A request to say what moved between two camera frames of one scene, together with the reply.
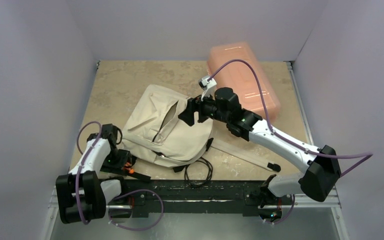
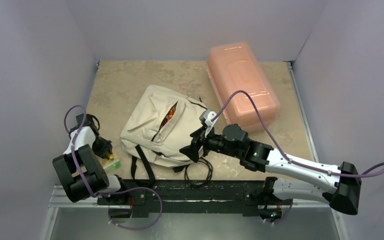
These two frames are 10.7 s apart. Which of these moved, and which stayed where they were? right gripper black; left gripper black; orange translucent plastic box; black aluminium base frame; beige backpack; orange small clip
Moved: left gripper black; right gripper black; beige backpack; orange small clip
Stayed: orange translucent plastic box; black aluminium base frame
